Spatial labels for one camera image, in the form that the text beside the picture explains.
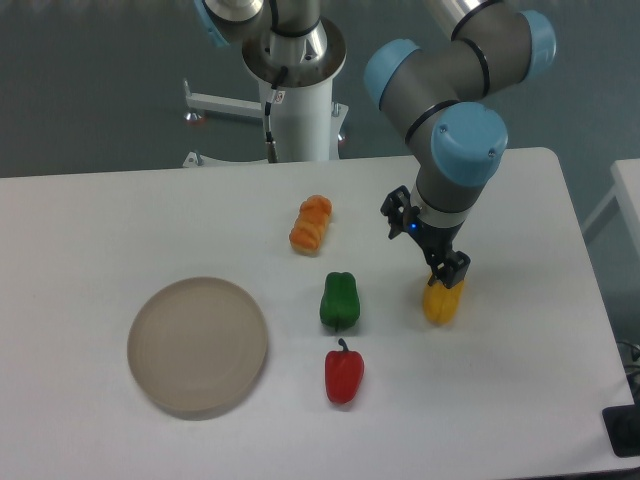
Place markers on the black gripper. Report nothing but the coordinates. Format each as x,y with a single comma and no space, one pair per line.
448,267

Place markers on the red bell pepper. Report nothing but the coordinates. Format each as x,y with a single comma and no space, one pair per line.
344,370

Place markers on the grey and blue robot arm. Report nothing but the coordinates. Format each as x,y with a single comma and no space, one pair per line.
433,101

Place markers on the yellow bell pepper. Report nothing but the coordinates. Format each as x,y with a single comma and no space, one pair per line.
439,303

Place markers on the green bell pepper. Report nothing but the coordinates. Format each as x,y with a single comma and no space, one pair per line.
340,304

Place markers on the orange bread loaf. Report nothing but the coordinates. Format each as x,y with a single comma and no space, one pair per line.
309,229

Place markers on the white side table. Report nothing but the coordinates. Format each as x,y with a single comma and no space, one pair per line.
622,197

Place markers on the beige round plate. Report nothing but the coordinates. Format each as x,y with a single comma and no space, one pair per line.
197,347

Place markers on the black device at table edge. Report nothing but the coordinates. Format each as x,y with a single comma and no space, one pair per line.
622,426

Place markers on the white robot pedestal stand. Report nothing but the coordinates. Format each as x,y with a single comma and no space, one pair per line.
300,120

